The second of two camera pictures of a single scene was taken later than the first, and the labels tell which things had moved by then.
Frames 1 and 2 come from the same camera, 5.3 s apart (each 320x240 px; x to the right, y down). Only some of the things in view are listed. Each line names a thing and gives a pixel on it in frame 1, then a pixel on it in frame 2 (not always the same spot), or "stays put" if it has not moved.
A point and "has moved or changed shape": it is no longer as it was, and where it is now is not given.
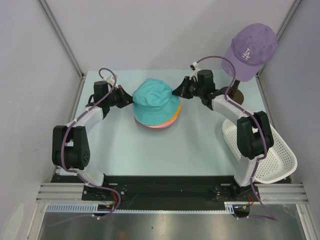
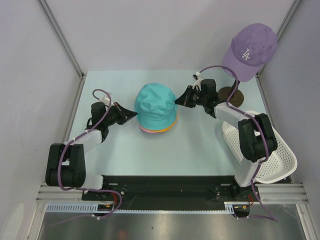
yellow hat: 176,113 -> 158,130
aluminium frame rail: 59,190 stays put
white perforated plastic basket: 278,164 stays put
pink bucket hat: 163,125 -> 148,131
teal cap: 153,102 has moved or changed shape
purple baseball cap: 250,50 stays put
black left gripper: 125,99 -> 124,114
